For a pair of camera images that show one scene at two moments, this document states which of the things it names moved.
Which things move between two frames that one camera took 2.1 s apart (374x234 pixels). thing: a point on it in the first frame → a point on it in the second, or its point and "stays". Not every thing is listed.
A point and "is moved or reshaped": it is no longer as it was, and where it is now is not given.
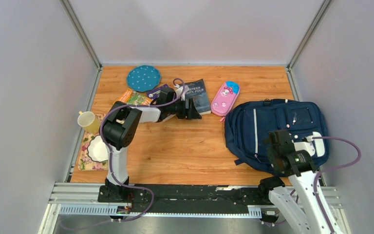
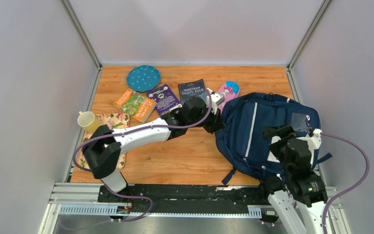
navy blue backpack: (247, 125) is moved or reshaped
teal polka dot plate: (143, 78) stays
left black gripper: (190, 113) → (215, 123)
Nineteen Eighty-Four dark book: (198, 93) stays
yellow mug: (88, 122) stays
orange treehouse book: (131, 97) stays
